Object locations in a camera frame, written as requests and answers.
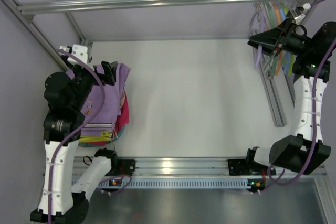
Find purple trousers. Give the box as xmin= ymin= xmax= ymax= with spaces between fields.
xmin=81 ymin=63 xmax=131 ymax=135

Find purple clothes hanger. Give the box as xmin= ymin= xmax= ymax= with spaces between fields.
xmin=249 ymin=0 xmax=267 ymax=69

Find yellow trousers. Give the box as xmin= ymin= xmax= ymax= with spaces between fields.
xmin=79 ymin=130 xmax=114 ymax=143

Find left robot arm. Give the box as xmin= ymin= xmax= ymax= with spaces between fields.
xmin=30 ymin=61 xmax=118 ymax=223

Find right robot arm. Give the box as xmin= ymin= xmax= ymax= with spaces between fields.
xmin=246 ymin=17 xmax=335 ymax=175

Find orange clothes hanger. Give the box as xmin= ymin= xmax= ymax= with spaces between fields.
xmin=261 ymin=1 xmax=282 ymax=77

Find pink cloth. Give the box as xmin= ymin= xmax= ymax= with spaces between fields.
xmin=120 ymin=90 xmax=126 ymax=107

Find magenta cloth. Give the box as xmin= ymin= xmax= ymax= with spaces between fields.
xmin=78 ymin=94 xmax=131 ymax=147

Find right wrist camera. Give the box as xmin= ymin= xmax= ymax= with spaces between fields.
xmin=287 ymin=2 xmax=311 ymax=25

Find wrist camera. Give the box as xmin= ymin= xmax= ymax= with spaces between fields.
xmin=57 ymin=44 xmax=94 ymax=70
xmin=287 ymin=2 xmax=311 ymax=25

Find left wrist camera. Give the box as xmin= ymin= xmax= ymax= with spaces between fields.
xmin=57 ymin=44 xmax=94 ymax=70

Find aluminium hanging rail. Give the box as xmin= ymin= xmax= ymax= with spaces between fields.
xmin=17 ymin=0 xmax=314 ymax=15

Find slotted cable duct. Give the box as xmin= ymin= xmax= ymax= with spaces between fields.
xmin=97 ymin=177 xmax=263 ymax=189

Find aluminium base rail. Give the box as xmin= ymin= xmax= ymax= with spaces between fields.
xmin=70 ymin=156 xmax=326 ymax=180

